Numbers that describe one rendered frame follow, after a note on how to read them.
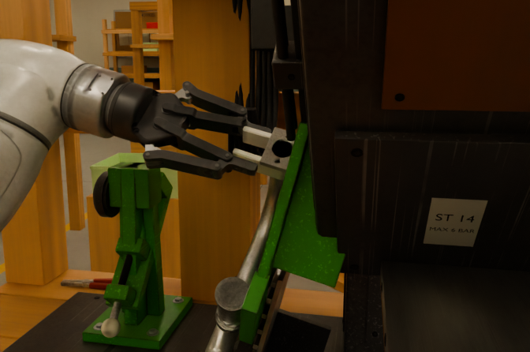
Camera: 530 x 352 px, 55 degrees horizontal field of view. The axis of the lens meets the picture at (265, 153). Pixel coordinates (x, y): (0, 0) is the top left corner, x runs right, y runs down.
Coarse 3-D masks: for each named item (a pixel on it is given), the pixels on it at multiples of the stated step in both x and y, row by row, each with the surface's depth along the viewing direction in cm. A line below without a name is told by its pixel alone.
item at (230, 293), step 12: (216, 288) 54; (228, 288) 54; (240, 288) 55; (216, 300) 54; (228, 300) 54; (240, 300) 54; (216, 312) 58; (228, 312) 54; (240, 312) 55; (228, 324) 57
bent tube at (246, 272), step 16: (272, 144) 62; (288, 144) 63; (272, 160) 61; (288, 160) 61; (272, 192) 68; (272, 208) 69; (256, 240) 69; (256, 256) 68; (240, 272) 67; (224, 336) 61
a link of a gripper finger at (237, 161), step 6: (234, 156) 63; (222, 162) 62; (228, 162) 62; (234, 162) 62; (240, 162) 62; (246, 162) 62; (252, 162) 62; (222, 168) 62; (228, 168) 63; (234, 168) 63; (240, 168) 62; (246, 168) 62; (252, 168) 62; (216, 174) 62; (252, 174) 63
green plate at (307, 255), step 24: (288, 168) 50; (288, 192) 51; (288, 216) 52; (312, 216) 52; (288, 240) 53; (312, 240) 52; (336, 240) 52; (264, 264) 52; (288, 264) 53; (312, 264) 53; (336, 264) 52
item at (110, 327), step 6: (114, 306) 76; (120, 306) 76; (114, 312) 75; (108, 318) 75; (114, 318) 75; (102, 324) 74; (108, 324) 74; (114, 324) 74; (120, 324) 75; (102, 330) 74; (108, 330) 73; (114, 330) 74; (108, 336) 74
